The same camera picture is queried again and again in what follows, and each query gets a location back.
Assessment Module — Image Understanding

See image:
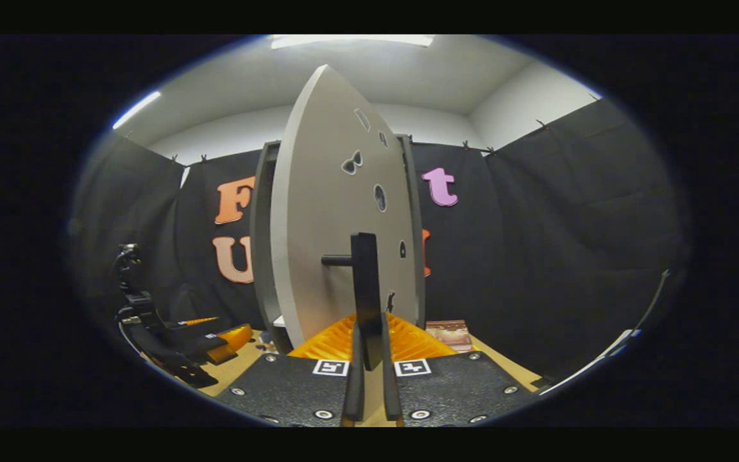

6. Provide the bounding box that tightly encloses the black door handle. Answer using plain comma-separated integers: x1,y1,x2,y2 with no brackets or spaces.
321,232,384,372

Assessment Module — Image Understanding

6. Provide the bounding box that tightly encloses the brown cover book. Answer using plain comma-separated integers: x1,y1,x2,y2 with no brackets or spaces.
426,320,473,354

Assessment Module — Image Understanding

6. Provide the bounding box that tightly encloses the white cabinet door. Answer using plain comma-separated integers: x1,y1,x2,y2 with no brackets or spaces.
270,64,425,350

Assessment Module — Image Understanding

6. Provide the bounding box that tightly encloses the long ceiling light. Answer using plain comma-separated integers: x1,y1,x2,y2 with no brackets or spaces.
112,91,162,130

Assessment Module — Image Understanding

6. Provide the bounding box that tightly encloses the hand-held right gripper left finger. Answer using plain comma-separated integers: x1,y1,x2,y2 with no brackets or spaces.
214,313,366,427

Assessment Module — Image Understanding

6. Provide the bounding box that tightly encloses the rectangular ceiling light panel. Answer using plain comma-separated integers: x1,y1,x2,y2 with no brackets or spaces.
270,34,434,49

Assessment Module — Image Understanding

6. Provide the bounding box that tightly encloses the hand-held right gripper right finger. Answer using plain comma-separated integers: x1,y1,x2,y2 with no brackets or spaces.
379,312,540,427

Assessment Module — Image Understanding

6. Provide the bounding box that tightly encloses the black backdrop cloth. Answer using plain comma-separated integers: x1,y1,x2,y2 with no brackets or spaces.
71,96,688,386

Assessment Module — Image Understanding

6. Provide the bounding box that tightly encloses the grey cabinet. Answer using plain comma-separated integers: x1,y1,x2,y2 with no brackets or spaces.
250,133,426,355

